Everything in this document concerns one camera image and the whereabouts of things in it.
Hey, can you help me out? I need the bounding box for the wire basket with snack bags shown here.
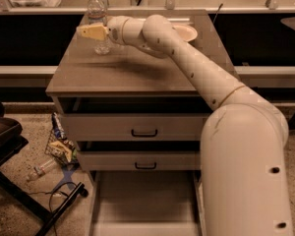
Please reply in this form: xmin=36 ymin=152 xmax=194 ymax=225
xmin=45 ymin=112 xmax=78 ymax=165

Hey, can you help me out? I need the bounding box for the clear plastic water bottle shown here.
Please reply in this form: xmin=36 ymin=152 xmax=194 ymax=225
xmin=87 ymin=0 xmax=110 ymax=55

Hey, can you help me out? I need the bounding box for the grey drawer cabinet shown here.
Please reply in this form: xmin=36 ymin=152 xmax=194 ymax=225
xmin=45 ymin=9 xmax=240 ymax=236

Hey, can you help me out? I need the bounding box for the empty bottle on floor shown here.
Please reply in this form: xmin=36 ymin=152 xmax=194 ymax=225
xmin=27 ymin=159 xmax=58 ymax=182

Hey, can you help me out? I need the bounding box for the top grey drawer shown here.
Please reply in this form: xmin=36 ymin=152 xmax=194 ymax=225
xmin=60 ymin=114 xmax=207 ymax=142

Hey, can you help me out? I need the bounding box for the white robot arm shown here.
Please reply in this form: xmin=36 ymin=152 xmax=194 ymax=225
xmin=77 ymin=15 xmax=294 ymax=236

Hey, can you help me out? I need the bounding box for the black stand with tray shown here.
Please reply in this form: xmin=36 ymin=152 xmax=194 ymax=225
xmin=0 ymin=102 xmax=89 ymax=236

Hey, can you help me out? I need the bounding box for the middle grey drawer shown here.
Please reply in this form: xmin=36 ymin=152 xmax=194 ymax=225
xmin=77 ymin=151 xmax=201 ymax=171

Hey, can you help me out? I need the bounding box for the black floor cable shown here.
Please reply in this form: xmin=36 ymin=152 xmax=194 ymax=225
xmin=26 ymin=181 xmax=77 ymax=236

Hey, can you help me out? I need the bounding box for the white paper bowl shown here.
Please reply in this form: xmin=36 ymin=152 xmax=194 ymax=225
xmin=173 ymin=24 xmax=198 ymax=42

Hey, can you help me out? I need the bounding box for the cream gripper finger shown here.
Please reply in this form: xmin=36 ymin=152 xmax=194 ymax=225
xmin=77 ymin=24 xmax=102 ymax=40

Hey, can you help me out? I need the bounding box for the open bottom grey drawer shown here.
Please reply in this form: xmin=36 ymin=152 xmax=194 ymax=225
xmin=86 ymin=171 xmax=205 ymax=236

